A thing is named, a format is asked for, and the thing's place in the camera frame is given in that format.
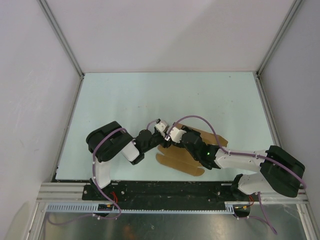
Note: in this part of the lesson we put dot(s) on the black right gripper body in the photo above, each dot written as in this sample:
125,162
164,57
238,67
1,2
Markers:
188,129

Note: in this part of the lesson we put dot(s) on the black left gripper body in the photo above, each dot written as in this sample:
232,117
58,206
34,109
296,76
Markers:
156,139

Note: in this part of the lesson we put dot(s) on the brown cardboard box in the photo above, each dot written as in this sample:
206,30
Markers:
180,159

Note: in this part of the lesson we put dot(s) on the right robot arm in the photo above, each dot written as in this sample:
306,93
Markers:
272,170

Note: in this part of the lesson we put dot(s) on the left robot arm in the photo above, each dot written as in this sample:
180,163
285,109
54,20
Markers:
111,139

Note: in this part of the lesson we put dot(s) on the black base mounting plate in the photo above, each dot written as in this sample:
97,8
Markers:
168,195

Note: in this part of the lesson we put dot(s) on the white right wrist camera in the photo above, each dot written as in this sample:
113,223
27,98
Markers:
175,135

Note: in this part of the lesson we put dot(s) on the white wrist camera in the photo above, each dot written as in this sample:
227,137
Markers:
175,135
161,126

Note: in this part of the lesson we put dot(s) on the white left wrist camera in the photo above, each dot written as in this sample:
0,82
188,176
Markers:
161,126

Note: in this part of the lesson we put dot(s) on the right aluminium corner post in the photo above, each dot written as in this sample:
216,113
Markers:
284,27

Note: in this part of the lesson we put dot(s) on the aluminium corner post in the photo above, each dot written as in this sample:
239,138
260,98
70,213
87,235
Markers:
48,13
284,27

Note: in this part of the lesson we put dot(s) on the left aluminium corner post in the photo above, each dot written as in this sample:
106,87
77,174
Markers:
48,13

